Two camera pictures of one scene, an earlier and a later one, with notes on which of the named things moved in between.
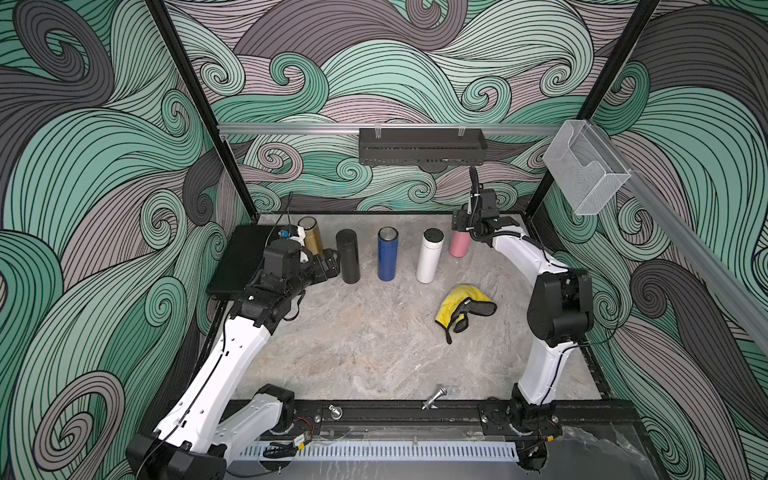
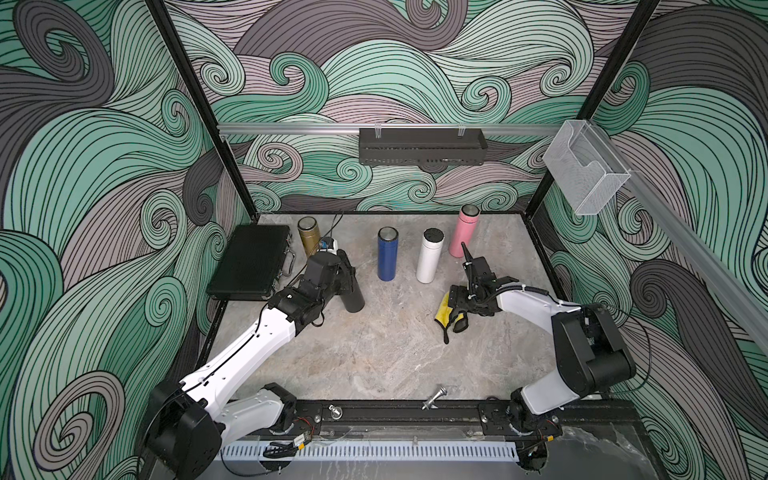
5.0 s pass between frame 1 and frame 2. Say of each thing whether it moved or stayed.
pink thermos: stayed
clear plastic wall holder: stayed
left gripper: moved
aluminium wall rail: stayed
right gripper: moved
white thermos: stayed
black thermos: moved
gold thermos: stayed
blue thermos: stayed
